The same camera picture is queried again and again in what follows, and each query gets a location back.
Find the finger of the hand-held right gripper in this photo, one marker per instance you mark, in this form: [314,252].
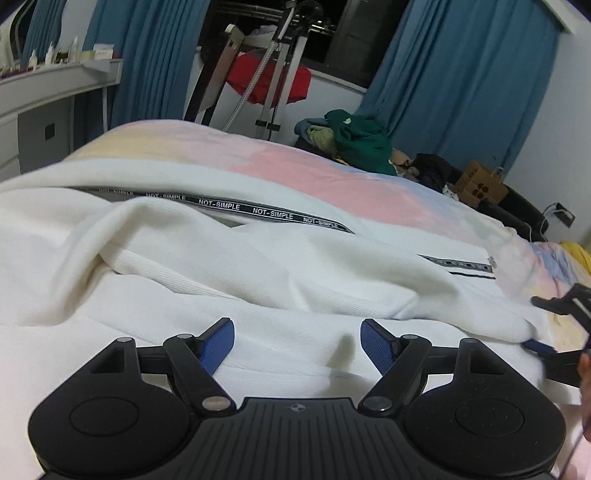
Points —
[561,364]
[572,302]

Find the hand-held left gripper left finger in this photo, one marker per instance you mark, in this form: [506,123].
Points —
[217,344]

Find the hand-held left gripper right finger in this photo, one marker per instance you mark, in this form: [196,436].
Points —
[376,344]

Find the white sweatshirt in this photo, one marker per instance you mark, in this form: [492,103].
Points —
[277,277]

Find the black clothes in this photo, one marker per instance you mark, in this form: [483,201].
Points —
[431,170]

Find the beige clothes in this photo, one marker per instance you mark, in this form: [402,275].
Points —
[401,161]

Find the person's right hand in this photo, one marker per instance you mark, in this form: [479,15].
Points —
[586,397]

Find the yellow cloth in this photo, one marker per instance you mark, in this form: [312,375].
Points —
[577,256]

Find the brown paper bag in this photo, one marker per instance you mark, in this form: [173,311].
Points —
[480,187]

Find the white patterned cloth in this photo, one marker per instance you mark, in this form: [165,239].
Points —
[452,191]

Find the pastel rainbow blanket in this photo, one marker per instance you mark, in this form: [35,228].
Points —
[323,170]

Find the green garment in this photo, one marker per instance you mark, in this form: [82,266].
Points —
[364,143]

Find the yellow-green cloth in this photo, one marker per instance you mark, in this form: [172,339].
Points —
[323,138]

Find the blue curtain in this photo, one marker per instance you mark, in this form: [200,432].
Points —
[461,83]
[152,60]

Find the garment steamer stand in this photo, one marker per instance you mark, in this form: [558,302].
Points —
[272,83]

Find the red garment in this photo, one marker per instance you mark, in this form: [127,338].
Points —
[240,76]

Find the white dressing table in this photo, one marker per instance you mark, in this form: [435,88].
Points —
[41,92]

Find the dark window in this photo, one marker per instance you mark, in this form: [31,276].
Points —
[360,37]

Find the white tissue box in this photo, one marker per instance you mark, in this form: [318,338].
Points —
[104,51]

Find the row of small bottles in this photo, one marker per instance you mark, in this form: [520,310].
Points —
[55,53]

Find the wavy vanity mirror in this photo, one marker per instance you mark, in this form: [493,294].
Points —
[41,27]

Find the black wall socket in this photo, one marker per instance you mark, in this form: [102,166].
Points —
[565,214]

